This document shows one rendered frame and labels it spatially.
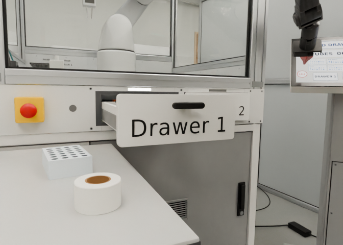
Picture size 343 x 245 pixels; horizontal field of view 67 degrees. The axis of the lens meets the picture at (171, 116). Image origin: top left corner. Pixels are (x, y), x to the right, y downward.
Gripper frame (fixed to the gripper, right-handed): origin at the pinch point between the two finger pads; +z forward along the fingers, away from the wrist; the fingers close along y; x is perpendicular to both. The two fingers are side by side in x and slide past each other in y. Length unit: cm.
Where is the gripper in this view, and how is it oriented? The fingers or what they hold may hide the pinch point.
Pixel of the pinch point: (304, 62)
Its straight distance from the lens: 125.8
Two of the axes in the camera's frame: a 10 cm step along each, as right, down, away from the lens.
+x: -2.3, 8.3, -5.0
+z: 2.8, 5.5, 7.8
